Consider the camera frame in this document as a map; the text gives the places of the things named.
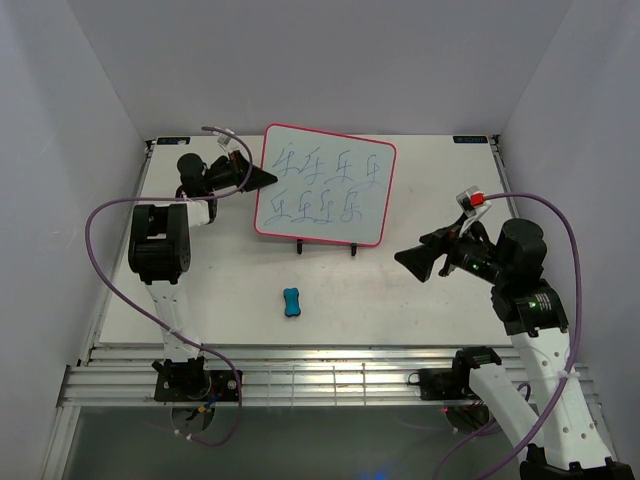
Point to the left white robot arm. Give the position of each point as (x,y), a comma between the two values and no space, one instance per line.
(159,250)

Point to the black metal whiteboard stand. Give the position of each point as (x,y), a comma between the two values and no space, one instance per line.
(303,246)

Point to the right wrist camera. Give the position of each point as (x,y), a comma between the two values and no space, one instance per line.
(474,206)

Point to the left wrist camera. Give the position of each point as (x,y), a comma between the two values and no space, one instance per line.
(226,141)

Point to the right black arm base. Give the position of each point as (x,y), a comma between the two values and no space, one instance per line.
(436,384)

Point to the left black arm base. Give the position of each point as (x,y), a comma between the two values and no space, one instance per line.
(190,381)

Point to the left blue table label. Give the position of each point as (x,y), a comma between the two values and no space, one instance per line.
(175,141)

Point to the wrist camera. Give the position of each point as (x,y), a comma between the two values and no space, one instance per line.
(226,141)
(474,206)

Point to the pink framed whiteboard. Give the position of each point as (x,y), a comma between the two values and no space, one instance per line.
(331,187)

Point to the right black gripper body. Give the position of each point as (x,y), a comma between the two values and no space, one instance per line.
(474,255)

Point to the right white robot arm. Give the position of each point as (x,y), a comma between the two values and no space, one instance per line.
(554,434)

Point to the blue table label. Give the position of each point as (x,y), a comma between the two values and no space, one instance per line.
(470,139)
(175,141)

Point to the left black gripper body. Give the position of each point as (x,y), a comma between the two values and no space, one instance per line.
(227,175)

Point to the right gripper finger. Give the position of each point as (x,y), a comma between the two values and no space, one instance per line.
(441,236)
(419,261)

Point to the right blue table label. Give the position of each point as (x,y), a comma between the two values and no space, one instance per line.
(470,139)

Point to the aluminium frame rail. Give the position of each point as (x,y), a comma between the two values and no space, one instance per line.
(272,377)

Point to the blue whiteboard eraser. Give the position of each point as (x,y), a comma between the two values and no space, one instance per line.
(292,302)

